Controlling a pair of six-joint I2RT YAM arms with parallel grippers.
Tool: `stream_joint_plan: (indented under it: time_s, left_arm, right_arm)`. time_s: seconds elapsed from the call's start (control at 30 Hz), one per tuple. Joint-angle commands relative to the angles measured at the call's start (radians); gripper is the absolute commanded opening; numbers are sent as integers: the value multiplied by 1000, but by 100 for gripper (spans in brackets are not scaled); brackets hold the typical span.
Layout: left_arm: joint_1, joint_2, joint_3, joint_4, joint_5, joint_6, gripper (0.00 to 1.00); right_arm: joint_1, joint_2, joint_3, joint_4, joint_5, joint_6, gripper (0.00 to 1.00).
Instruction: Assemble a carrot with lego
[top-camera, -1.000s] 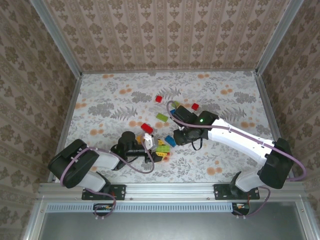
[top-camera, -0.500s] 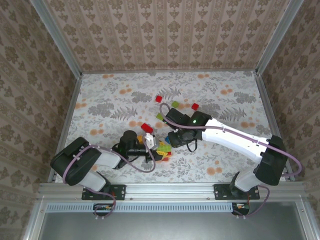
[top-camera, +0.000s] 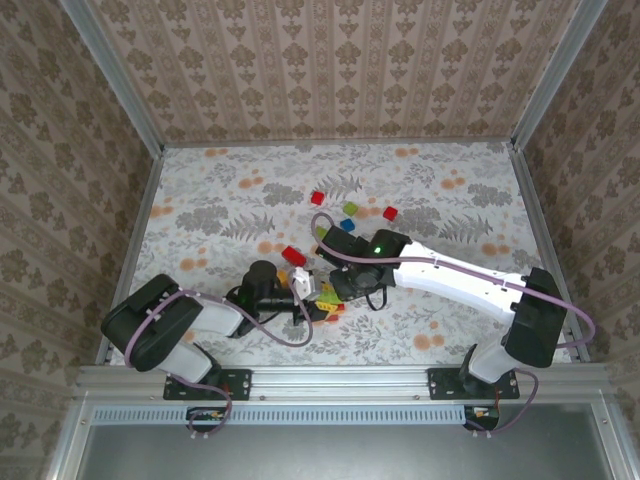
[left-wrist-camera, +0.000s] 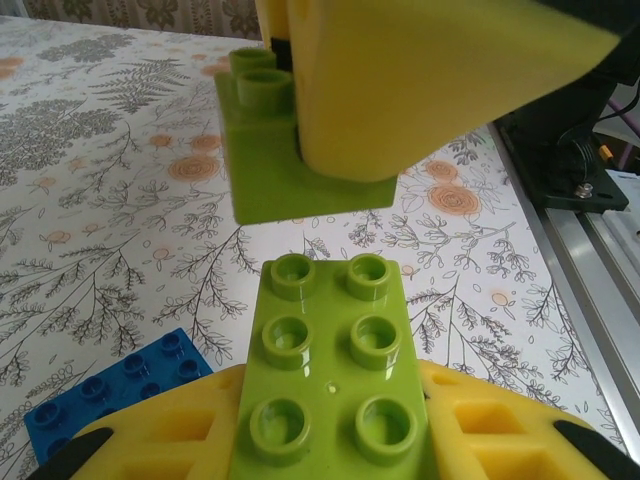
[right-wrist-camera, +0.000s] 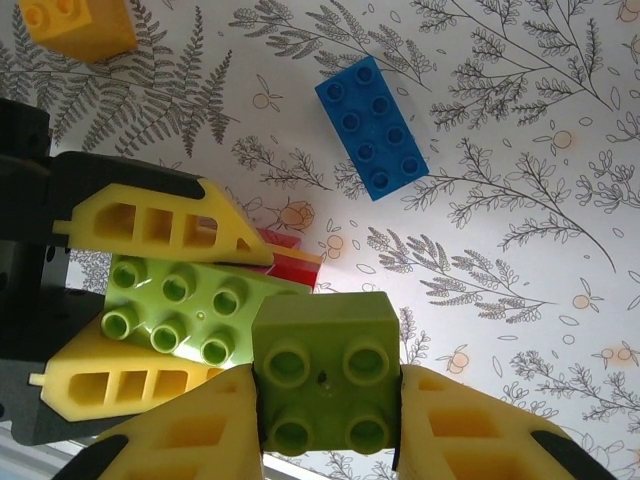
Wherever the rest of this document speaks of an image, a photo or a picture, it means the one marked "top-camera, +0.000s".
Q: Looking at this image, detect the grey metal panel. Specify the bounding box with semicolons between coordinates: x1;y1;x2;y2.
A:
74;402;624;480

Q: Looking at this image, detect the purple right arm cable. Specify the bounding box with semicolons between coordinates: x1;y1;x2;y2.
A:
309;212;597;435

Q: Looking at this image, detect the thin aluminium back rail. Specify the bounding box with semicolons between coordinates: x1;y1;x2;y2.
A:
160;135;516;150

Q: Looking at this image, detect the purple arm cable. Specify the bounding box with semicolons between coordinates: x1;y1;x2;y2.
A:
123;279;316;441
309;212;597;435

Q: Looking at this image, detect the aluminium corner post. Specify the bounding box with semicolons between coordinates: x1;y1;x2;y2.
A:
58;0;166;157
510;0;609;151

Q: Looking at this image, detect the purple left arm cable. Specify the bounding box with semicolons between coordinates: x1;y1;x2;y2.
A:
123;279;316;441

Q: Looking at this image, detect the aluminium mounting rail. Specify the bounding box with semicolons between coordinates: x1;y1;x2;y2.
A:
74;363;614;402

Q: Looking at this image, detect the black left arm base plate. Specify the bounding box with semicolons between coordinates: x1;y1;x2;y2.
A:
163;368;252;401

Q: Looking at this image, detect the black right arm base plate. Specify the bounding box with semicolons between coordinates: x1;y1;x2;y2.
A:
427;367;521;401

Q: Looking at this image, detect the grey slotted cable duct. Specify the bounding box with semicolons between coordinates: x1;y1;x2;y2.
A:
92;403;466;427

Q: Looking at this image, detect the aluminium side rail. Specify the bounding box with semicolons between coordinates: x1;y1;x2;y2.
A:
97;149;166;366
509;144;591;364

